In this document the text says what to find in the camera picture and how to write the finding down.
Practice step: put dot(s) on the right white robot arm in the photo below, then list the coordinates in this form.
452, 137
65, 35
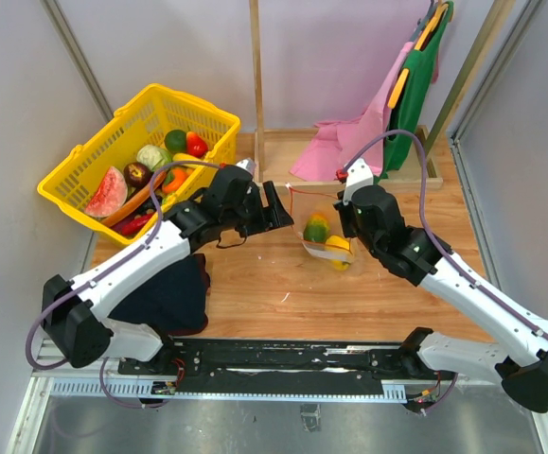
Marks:
516, 359

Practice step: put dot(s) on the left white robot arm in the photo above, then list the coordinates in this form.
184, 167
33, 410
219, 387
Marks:
76, 312

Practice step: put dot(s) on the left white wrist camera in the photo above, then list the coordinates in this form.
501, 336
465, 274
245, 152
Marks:
247, 164

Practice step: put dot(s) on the orange fruit toy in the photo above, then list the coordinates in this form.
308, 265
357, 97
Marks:
317, 229

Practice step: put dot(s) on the orange bell pepper toy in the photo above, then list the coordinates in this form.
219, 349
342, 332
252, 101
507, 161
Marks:
175, 179

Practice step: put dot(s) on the dark navy folded cloth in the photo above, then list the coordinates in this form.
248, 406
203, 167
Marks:
173, 301

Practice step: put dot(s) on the pink garment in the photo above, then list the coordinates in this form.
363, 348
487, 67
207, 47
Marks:
337, 141

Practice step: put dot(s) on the clear zip top bag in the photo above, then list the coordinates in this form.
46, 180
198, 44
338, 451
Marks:
303, 203

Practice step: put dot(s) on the purple mangosteen toy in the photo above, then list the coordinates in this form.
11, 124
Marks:
136, 175

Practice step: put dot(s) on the yellow plastic shopping basket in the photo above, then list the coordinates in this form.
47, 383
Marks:
144, 120

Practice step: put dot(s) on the wooden rack post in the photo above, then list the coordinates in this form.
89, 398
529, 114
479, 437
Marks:
257, 72
487, 34

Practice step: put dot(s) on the yellow banana bunch toy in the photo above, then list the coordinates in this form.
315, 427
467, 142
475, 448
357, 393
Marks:
341, 254

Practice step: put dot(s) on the orange carrot toy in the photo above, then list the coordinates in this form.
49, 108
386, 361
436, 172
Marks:
135, 201

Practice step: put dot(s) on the green garment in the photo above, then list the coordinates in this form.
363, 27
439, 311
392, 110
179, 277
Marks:
408, 96

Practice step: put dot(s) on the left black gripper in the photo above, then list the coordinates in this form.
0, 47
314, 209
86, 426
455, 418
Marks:
274, 216

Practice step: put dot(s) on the red chili pepper toy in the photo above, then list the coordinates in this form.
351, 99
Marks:
131, 225

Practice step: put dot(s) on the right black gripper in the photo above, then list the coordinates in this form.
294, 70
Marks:
344, 208

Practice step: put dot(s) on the green cabbage toy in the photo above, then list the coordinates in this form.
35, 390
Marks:
153, 157

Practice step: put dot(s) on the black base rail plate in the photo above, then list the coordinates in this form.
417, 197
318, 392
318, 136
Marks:
275, 368

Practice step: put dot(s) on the right wooden rack post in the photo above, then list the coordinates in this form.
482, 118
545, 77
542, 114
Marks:
487, 34

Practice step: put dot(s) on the left wooden rack post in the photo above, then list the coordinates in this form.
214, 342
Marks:
257, 72

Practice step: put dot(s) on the green lime toy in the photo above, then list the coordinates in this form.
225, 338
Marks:
175, 141

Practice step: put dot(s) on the watermelon slice toy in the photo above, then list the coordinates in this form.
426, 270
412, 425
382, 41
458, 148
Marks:
111, 194

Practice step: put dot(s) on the red bell pepper toy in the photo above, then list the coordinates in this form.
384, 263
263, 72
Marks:
195, 145

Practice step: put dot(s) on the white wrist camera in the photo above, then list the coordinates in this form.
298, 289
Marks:
358, 175
247, 164

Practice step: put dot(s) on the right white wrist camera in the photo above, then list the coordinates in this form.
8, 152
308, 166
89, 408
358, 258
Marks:
358, 175

